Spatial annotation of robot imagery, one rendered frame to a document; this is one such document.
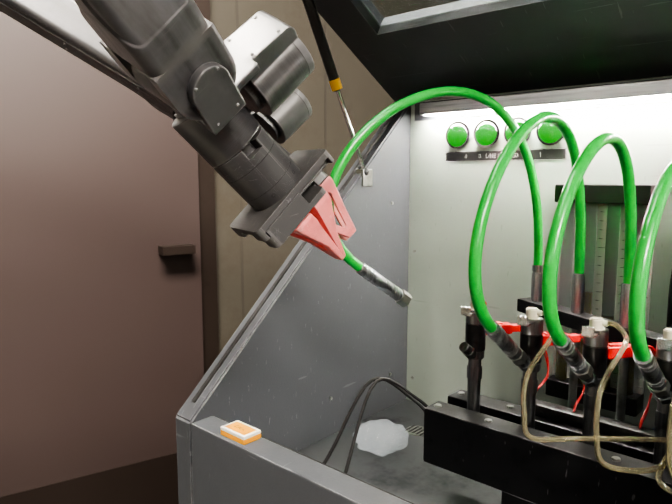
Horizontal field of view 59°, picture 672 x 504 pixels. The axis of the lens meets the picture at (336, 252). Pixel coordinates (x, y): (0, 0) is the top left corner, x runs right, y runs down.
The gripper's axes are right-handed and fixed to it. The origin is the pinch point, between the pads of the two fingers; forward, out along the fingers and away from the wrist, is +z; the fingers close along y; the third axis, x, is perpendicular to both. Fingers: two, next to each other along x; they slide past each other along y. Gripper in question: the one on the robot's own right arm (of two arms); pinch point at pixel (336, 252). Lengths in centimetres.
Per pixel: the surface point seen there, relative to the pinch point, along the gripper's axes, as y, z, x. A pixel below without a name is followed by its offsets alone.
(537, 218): 32.7, 32.3, 12.9
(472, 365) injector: 5.6, 32.2, 7.3
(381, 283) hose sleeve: 6.8, 17.5, 15.6
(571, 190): 19.3, 11.0, -11.1
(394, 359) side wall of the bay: 8, 51, 44
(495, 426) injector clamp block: 0.0, 35.4, 1.2
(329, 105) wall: 100, 49, 173
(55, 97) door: 21, -25, 167
